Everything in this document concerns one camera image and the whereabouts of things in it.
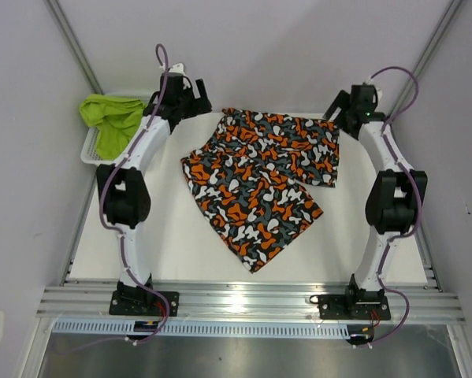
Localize white plastic basket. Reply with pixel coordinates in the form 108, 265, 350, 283
80, 92, 150, 165

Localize green shorts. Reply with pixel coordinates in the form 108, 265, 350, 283
79, 93, 150, 161

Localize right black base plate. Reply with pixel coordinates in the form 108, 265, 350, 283
309, 294, 392, 321

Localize aluminium mounting rail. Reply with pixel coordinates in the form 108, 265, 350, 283
36, 281, 466, 324

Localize left aluminium frame post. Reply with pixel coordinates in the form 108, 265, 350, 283
44, 0, 103, 95

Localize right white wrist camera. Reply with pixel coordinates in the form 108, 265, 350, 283
363, 77, 382, 102

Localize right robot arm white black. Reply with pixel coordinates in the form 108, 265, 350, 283
325, 83, 428, 318

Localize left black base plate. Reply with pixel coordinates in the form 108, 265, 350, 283
109, 291, 180, 317

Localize aluminium frame post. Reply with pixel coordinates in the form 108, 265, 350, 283
390, 0, 467, 114
44, 0, 103, 95

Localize right aluminium frame post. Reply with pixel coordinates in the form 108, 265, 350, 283
390, 0, 467, 114

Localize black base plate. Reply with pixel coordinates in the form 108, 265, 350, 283
109, 291, 180, 317
309, 294, 392, 321

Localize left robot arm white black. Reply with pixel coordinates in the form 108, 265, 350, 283
96, 72, 212, 315

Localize slotted cable duct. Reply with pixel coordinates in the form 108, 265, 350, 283
53, 318, 349, 339

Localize orange camouflage shorts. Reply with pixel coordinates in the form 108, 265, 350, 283
180, 108, 340, 273

